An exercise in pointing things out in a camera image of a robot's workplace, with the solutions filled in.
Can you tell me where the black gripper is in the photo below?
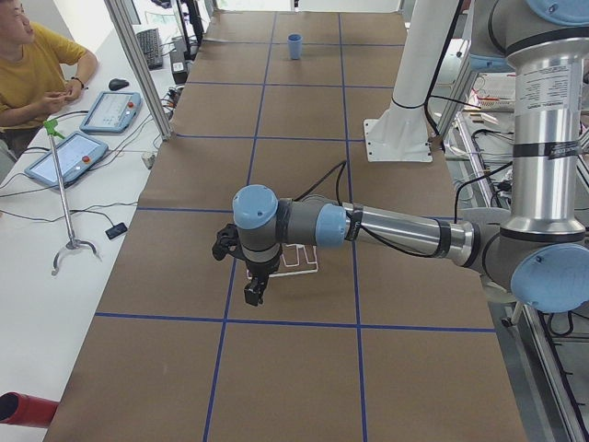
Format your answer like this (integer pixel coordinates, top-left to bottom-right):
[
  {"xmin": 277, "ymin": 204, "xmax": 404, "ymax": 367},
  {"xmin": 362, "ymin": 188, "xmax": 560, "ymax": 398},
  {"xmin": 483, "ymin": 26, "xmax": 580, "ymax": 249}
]
[{"xmin": 243, "ymin": 246, "xmax": 282, "ymax": 305}]

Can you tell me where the blue plastic cup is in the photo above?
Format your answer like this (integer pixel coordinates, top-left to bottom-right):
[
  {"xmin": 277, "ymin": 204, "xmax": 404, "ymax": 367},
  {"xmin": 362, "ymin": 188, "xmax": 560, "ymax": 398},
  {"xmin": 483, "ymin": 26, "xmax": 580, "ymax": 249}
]
[{"xmin": 287, "ymin": 33, "xmax": 303, "ymax": 60}]

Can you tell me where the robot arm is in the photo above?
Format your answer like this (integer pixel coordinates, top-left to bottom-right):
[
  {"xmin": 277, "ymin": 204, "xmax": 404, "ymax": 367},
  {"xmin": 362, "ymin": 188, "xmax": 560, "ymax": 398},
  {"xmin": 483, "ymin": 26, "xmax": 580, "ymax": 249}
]
[{"xmin": 214, "ymin": 1, "xmax": 588, "ymax": 313}]

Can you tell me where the small black phone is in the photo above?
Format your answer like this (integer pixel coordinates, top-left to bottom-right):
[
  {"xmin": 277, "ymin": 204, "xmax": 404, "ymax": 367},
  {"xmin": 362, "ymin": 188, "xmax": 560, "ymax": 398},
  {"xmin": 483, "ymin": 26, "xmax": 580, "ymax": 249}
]
[{"xmin": 105, "ymin": 223, "xmax": 128, "ymax": 240}]

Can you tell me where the near teach pendant tablet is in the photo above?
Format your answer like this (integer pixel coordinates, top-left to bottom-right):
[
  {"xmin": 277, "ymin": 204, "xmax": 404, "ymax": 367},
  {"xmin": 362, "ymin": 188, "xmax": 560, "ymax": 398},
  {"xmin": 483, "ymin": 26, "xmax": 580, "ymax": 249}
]
[{"xmin": 25, "ymin": 132, "xmax": 108, "ymax": 186}]

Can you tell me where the teach pendant tablet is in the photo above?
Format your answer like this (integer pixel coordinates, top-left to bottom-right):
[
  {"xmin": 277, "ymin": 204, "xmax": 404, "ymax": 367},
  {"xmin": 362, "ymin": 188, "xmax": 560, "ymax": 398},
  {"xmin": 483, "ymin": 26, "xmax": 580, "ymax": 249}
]
[
  {"xmin": 25, "ymin": 132, "xmax": 108, "ymax": 186},
  {"xmin": 79, "ymin": 91, "xmax": 142, "ymax": 134}
]

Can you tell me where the far teach pendant tablet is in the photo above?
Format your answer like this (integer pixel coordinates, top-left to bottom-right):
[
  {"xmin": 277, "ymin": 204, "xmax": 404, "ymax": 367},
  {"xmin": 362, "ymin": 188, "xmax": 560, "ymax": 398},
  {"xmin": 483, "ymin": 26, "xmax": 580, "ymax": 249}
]
[{"xmin": 79, "ymin": 91, "xmax": 142, "ymax": 134}]

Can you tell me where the black computer mouse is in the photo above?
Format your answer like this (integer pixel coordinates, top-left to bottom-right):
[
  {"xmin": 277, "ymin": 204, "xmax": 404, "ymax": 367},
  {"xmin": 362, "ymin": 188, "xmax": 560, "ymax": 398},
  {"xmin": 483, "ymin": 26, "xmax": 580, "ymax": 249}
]
[{"xmin": 108, "ymin": 78, "xmax": 130, "ymax": 91}]

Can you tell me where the metal reacher grabber tool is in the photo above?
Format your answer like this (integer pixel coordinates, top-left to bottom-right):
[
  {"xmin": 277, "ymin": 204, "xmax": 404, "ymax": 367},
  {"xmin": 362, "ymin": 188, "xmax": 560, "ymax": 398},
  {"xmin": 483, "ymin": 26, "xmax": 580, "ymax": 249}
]
[{"xmin": 43, "ymin": 119, "xmax": 100, "ymax": 276}]

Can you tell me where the black keyboard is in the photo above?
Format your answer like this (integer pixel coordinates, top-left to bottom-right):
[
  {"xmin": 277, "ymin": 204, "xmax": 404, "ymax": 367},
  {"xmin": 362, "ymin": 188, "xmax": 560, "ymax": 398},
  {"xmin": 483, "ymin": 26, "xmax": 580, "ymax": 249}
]
[{"xmin": 135, "ymin": 29, "xmax": 163, "ymax": 70}]

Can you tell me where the red cylinder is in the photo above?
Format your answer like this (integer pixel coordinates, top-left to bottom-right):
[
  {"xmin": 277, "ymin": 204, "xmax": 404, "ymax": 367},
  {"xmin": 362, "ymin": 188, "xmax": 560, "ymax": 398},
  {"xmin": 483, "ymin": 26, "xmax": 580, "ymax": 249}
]
[{"xmin": 1, "ymin": 392, "xmax": 59, "ymax": 428}]

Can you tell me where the person in yellow shirt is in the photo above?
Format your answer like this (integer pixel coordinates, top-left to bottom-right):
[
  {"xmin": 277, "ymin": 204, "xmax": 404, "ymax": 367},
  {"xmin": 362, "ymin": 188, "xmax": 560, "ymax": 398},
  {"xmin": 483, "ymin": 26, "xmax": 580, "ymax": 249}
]
[{"xmin": 1, "ymin": 1, "xmax": 98, "ymax": 133}]

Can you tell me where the white wire cup holder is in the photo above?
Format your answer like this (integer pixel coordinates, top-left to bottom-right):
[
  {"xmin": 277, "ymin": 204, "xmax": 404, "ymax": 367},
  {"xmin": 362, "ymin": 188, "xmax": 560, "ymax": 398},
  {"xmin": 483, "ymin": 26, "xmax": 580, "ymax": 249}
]
[{"xmin": 271, "ymin": 244, "xmax": 318, "ymax": 277}]

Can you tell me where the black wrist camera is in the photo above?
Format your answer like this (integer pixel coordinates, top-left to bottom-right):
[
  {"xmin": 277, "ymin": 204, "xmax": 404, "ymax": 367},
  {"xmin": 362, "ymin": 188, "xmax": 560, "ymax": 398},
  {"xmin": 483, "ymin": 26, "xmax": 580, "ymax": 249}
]
[{"xmin": 212, "ymin": 223, "xmax": 243, "ymax": 261}]

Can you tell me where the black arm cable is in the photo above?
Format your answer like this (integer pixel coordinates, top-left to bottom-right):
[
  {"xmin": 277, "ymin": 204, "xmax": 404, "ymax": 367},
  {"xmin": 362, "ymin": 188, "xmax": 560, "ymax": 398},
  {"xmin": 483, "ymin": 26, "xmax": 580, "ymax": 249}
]
[{"xmin": 292, "ymin": 158, "xmax": 461, "ymax": 259}]

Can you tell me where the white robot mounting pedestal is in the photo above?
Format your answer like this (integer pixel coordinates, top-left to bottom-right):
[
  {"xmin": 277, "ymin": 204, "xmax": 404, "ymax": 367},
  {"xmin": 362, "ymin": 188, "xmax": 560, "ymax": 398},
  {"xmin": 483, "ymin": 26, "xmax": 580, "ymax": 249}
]
[{"xmin": 363, "ymin": 0, "xmax": 466, "ymax": 164}]

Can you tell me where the aluminium frame post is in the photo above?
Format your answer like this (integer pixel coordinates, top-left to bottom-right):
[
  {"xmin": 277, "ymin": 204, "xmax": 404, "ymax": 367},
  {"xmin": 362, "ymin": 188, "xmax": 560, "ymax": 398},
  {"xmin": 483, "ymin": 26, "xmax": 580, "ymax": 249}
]
[{"xmin": 104, "ymin": 0, "xmax": 172, "ymax": 141}]

